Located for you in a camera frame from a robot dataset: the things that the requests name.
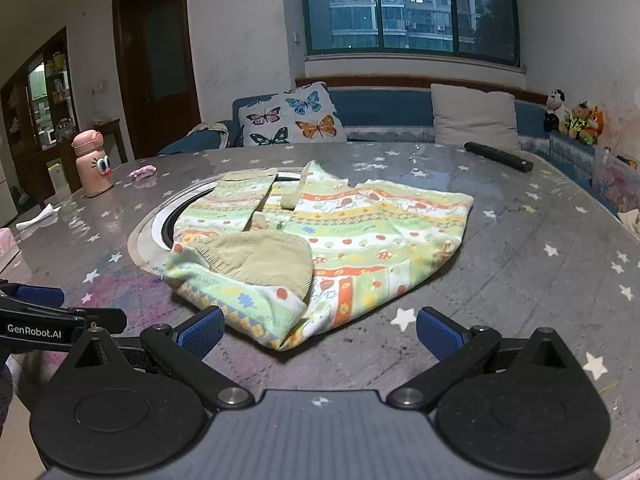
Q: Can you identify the butterfly print pillow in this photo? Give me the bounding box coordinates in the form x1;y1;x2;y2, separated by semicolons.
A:
237;82;349;149

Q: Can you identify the dark wooden display cabinet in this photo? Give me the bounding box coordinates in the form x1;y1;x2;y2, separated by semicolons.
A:
0;27;82;211

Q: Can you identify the beige cloth on sofa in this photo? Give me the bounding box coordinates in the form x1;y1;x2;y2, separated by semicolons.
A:
187;120;231;149

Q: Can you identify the clear plastic storage box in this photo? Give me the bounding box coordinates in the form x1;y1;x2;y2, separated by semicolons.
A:
592;152;640;214

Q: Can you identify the round built-in induction cooktop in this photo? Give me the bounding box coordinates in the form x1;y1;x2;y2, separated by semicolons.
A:
127;170;321;274

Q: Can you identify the black remote control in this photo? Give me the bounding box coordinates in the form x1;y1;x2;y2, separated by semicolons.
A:
463;141;535;174

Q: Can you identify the brown bear plush toy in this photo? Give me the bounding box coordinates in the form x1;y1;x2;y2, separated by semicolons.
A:
564;100;591;141

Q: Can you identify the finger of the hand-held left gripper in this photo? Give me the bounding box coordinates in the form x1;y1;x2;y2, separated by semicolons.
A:
0;295;129;334
0;282;66;309

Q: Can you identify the white crumpled paper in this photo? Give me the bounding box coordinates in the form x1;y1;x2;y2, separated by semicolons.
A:
15;203;62;232

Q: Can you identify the orange fox plush toy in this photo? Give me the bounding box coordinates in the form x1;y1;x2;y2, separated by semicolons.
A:
580;105;605;146

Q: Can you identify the blue sofa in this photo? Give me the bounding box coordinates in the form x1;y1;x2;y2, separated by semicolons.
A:
157;82;640;221

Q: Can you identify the panda plush toy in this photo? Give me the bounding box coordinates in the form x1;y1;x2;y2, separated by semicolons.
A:
543;88;567;134

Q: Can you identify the green patterned child's shirt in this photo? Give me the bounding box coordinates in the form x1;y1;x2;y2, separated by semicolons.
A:
162;159;475;352

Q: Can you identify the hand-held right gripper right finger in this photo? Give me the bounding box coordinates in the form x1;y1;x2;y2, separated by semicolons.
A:
386;306;578;410

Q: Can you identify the pink cartoon water bottle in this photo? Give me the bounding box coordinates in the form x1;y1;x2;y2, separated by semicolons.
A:
71;129;114;199

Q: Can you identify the green framed window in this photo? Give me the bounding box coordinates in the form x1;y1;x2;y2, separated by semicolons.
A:
298;0;521;69

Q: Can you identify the dark wooden door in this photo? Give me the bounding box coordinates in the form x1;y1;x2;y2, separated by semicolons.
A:
112;0;202;161

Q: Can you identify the beige pillow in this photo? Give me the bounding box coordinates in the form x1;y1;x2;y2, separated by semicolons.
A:
429;83;521;151

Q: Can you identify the pink tissue box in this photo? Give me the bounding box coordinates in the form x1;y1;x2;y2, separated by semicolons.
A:
0;227;24;272

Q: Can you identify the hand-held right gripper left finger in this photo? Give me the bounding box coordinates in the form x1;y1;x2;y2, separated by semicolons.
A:
62;305;256;412

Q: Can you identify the small wooden side table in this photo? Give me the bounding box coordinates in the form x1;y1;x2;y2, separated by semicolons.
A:
85;118;129;166

